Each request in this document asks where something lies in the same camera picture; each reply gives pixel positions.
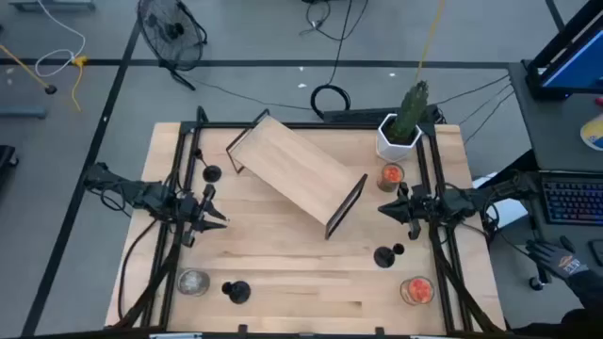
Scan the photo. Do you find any white floor cable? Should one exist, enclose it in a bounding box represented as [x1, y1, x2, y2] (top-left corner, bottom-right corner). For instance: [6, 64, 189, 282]
[33, 0, 88, 79]

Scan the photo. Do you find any silver aluminium bracket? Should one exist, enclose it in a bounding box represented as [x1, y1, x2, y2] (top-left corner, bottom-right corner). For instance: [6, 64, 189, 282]
[149, 331, 204, 339]

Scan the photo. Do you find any yellow floor cable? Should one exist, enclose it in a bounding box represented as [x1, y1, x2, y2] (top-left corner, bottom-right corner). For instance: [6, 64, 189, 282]
[69, 55, 90, 113]

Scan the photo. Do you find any black tangled floor cable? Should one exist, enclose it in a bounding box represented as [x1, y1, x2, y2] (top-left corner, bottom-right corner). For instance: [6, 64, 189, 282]
[299, 0, 371, 43]

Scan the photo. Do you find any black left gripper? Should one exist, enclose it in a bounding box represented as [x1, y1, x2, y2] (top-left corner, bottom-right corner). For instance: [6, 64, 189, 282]
[176, 183, 231, 250]

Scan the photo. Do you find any wooden shelf riser black frame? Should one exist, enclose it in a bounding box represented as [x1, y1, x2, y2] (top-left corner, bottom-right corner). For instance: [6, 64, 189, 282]
[224, 108, 369, 241]

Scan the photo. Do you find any white box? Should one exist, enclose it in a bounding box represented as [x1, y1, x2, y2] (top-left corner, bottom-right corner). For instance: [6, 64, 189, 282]
[470, 171, 530, 231]

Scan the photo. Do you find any ribbed glass jar orange candle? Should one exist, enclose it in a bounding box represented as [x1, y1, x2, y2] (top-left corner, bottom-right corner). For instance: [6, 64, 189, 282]
[399, 275, 436, 307]
[376, 162, 406, 194]

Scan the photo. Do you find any green cactus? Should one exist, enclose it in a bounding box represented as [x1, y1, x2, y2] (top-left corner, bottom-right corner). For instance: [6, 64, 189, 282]
[391, 79, 431, 142]

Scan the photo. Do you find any grey metal floor foot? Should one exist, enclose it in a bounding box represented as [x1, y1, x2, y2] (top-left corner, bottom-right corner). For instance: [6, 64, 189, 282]
[8, 0, 97, 12]
[0, 105, 48, 120]

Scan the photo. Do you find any yellow hanging power cord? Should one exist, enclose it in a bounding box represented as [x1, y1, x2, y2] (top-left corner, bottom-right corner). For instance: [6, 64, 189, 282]
[414, 0, 448, 85]
[0, 43, 58, 96]

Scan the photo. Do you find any monitor with blue screen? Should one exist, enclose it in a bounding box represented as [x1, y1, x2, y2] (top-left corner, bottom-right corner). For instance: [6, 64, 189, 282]
[525, 0, 603, 101]

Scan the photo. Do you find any black floor fan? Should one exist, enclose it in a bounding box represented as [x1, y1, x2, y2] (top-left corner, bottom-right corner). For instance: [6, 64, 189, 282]
[136, 0, 209, 92]

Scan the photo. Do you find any person's hand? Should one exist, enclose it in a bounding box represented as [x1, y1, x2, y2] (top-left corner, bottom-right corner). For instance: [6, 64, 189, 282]
[525, 237, 590, 283]

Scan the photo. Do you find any black floor object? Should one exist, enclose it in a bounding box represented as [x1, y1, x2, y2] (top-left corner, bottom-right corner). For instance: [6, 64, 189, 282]
[0, 144, 20, 171]

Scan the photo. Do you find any black power strip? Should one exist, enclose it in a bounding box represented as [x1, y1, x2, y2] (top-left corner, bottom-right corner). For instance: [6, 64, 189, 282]
[322, 105, 447, 126]

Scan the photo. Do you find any black backlit keyboard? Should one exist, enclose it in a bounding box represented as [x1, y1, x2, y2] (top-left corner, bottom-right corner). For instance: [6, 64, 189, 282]
[540, 178, 603, 226]

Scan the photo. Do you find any black coiled floor cable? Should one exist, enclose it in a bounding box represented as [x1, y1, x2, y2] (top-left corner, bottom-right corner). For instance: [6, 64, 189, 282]
[309, 0, 354, 119]

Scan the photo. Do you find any white hexagonal plant pot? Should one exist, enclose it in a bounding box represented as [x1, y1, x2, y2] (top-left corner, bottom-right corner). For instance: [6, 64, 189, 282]
[375, 112, 424, 164]

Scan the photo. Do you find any black aluminium table frame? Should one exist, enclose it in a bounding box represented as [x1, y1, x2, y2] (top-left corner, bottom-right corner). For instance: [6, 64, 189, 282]
[106, 105, 510, 339]

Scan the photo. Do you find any yellow blue round pad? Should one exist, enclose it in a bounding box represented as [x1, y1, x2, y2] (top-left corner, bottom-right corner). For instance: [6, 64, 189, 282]
[579, 111, 603, 153]

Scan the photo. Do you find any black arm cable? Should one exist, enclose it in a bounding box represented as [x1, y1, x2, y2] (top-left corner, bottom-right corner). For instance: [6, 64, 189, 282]
[116, 217, 159, 322]

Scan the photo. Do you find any ribbed glass jar white candle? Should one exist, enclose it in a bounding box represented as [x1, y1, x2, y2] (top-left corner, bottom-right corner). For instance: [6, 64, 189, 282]
[176, 267, 212, 298]

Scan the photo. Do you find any thin black cable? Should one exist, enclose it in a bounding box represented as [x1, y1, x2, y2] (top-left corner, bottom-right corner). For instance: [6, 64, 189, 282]
[435, 73, 513, 105]

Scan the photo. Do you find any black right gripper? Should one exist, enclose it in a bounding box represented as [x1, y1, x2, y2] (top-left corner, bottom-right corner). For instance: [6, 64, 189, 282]
[378, 181, 442, 241]

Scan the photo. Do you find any black candlestick holder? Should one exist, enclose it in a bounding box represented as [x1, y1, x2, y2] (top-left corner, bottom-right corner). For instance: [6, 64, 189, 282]
[220, 280, 253, 305]
[193, 148, 223, 184]
[372, 242, 406, 270]

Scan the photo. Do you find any grey computer cart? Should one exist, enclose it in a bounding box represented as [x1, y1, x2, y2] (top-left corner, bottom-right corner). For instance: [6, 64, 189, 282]
[507, 60, 603, 283]

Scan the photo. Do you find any person's forearm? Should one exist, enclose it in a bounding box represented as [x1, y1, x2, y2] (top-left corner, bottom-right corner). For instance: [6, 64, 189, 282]
[564, 268, 603, 312]

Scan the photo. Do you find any person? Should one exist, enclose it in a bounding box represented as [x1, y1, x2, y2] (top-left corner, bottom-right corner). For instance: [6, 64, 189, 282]
[511, 305, 603, 339]

